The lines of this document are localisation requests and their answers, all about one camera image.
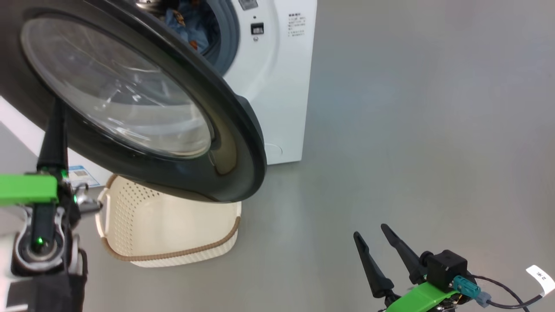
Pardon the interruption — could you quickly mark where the black right cable teal plug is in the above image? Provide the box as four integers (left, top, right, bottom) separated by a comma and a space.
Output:
452, 274, 546, 311

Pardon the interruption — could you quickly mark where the white front-load washing machine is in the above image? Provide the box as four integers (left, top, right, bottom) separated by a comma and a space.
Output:
0, 0, 318, 189

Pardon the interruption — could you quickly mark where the blue printed garment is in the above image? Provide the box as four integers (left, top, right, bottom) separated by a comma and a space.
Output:
164, 0, 218, 52

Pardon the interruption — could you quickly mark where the cream perforated laundry basket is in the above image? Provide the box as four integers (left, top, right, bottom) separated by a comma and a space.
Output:
95, 174, 242, 268

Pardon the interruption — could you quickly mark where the small printed text sticker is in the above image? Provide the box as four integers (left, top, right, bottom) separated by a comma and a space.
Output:
287, 13, 307, 38

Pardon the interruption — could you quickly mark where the white right cable tag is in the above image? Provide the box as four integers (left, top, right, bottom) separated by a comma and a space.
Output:
526, 265, 555, 298

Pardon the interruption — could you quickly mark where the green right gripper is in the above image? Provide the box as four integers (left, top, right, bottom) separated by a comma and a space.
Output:
353, 223, 461, 312

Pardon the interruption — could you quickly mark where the black round glass washer door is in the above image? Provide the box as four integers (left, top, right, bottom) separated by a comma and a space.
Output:
0, 0, 268, 204

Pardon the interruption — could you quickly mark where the blue energy label sticker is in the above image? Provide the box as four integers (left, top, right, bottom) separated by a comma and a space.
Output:
67, 164, 103, 188

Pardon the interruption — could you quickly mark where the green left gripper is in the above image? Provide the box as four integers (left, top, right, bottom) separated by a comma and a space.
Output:
0, 97, 71, 207

